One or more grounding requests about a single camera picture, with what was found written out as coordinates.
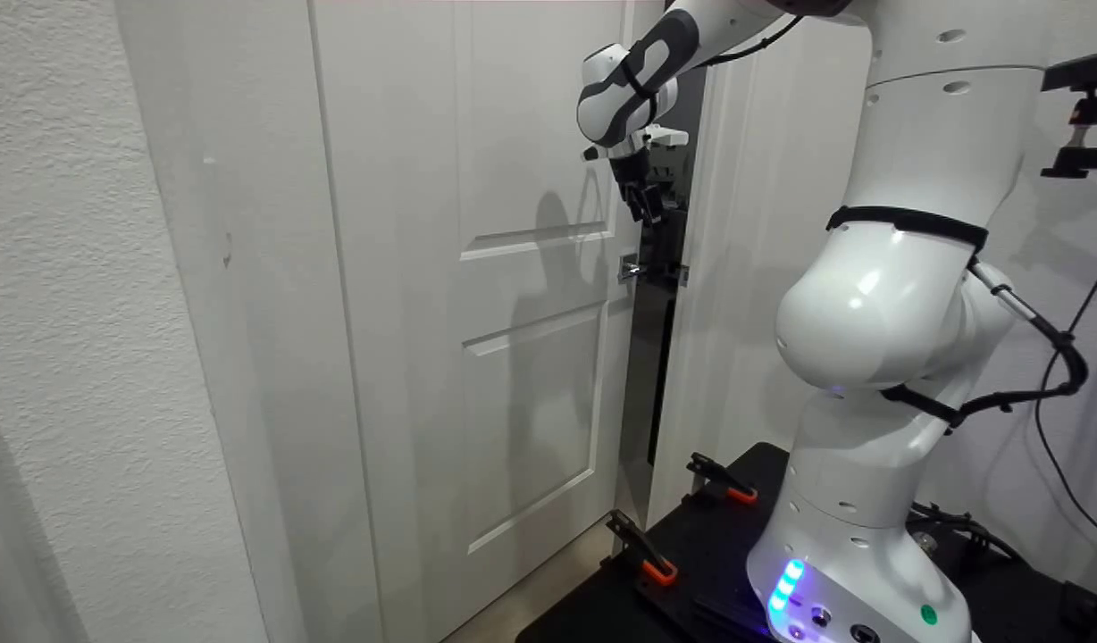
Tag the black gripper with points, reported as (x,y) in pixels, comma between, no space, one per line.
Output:
(644,187)

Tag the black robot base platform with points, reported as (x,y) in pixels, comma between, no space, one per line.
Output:
(713,600)

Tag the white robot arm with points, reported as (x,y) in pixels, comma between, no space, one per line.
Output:
(893,315)

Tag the white panel door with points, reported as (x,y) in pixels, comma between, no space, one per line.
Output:
(480,265)

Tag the black orange clamp rear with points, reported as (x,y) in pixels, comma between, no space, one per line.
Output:
(709,474)

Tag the black orange clamp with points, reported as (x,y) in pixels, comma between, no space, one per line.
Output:
(650,563)
(709,474)

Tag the black orange clamp front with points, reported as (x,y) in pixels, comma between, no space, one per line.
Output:
(650,563)

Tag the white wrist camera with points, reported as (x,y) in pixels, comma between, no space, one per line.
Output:
(662,136)

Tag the silver door handle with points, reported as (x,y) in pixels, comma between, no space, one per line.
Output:
(667,277)

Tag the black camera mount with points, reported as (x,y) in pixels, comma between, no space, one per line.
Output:
(1078,158)

